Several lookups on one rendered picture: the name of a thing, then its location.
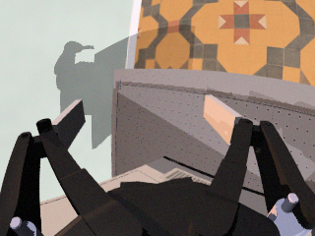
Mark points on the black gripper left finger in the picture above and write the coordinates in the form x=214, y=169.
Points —
x=19, y=196

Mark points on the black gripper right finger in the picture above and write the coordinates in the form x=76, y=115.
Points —
x=289, y=200

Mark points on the grey gel imager with drawer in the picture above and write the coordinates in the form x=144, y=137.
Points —
x=56, y=213

